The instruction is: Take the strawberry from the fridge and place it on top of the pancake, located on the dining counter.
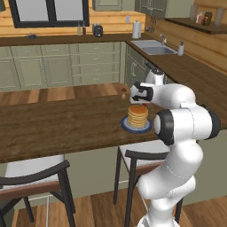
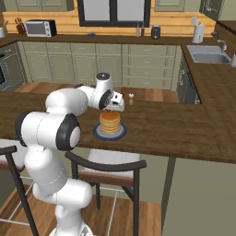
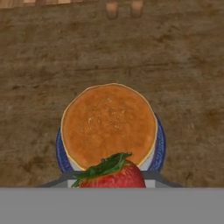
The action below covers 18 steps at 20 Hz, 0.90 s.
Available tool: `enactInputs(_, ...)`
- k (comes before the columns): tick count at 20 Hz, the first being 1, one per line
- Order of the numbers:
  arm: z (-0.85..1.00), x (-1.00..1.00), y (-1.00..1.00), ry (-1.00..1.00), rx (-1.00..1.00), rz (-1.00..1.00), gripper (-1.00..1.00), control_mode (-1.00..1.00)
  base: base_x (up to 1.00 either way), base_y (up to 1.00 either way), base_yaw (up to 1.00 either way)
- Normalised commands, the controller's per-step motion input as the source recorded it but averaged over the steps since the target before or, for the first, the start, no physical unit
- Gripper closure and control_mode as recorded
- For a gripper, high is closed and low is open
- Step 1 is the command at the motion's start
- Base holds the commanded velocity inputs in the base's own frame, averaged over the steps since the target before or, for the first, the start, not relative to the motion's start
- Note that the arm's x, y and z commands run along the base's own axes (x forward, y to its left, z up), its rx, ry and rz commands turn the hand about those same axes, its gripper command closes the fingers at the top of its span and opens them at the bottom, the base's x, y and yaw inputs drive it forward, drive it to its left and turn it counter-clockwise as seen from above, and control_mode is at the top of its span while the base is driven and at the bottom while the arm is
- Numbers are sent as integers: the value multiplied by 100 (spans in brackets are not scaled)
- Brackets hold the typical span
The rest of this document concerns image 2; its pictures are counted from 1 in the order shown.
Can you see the dark dishwasher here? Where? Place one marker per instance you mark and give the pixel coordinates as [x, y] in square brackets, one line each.
[186, 83]

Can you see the grey steel sink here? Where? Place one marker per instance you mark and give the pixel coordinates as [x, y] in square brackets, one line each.
[207, 55]

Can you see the green wall cupboard run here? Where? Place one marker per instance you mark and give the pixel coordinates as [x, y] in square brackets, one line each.
[40, 4]

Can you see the brown knife block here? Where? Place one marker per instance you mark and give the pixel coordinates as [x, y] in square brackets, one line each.
[21, 28]

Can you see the white soap dispenser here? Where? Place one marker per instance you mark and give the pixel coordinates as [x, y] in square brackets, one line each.
[233, 61]

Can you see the white paper towel roll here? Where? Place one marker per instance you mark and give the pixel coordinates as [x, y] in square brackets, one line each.
[198, 33]

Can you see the dark built-in oven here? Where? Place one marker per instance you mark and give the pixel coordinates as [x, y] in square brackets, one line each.
[9, 69]

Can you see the black toaster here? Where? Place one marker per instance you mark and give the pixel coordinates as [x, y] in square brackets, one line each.
[155, 32]

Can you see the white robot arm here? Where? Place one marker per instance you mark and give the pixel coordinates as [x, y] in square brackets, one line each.
[46, 132]

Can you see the blue round plate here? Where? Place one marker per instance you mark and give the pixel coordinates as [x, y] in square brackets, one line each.
[100, 134]

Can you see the silver tap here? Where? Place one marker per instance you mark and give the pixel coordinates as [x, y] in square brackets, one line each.
[223, 44]

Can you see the dark green corner wall cupboard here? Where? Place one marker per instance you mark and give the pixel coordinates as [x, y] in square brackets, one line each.
[211, 8]

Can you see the white pot with tools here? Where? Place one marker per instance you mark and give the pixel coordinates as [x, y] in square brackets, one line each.
[2, 31]

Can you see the green base cupboard run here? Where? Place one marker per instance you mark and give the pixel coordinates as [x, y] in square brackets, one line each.
[92, 63]

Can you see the small white and orange shaker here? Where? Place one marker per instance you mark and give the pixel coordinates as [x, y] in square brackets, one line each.
[131, 97]

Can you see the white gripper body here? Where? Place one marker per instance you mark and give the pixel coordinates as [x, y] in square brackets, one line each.
[116, 106]

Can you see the dark framed window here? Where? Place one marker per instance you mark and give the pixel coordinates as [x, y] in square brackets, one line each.
[113, 12]

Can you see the silver toaster oven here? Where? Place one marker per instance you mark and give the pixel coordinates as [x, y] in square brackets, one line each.
[40, 28]

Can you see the small dark flat object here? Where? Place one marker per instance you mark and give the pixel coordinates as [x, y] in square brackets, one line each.
[91, 34]

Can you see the brown slim bottle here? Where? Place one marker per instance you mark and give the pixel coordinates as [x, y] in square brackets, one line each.
[142, 30]

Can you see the stack of golden pancakes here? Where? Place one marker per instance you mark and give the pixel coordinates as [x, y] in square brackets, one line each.
[109, 123]

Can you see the green single wall cupboard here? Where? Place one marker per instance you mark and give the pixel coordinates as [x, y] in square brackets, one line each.
[169, 4]

